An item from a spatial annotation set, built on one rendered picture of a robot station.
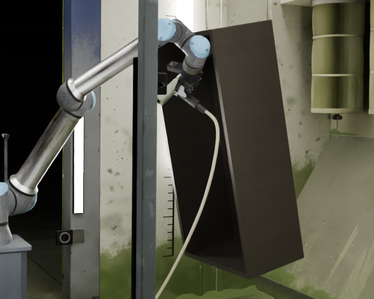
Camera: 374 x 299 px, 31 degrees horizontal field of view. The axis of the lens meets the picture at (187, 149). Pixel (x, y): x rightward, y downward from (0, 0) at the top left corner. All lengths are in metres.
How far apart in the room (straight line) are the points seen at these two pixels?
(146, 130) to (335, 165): 2.74
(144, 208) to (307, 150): 2.80
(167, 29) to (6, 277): 1.33
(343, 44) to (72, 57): 1.66
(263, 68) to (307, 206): 1.60
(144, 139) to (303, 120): 2.77
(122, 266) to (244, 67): 1.62
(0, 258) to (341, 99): 2.30
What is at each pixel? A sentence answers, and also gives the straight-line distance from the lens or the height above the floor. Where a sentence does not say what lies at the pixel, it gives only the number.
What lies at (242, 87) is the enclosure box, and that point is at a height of 1.38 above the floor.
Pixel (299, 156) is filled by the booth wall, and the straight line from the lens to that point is 4.76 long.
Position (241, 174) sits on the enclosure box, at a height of 0.97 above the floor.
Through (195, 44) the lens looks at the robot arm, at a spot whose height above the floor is 1.55.
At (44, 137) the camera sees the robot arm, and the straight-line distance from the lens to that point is 3.25.
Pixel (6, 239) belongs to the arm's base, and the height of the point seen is 0.66.
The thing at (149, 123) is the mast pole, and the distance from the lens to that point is 2.10.
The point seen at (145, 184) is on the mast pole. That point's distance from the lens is 2.11.
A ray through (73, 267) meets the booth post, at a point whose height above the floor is 0.32.
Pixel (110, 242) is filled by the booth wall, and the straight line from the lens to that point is 4.19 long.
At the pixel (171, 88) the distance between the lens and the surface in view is 3.17.
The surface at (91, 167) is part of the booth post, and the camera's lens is 4.09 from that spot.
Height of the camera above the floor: 1.28
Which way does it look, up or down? 4 degrees down
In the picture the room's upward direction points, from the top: 1 degrees clockwise
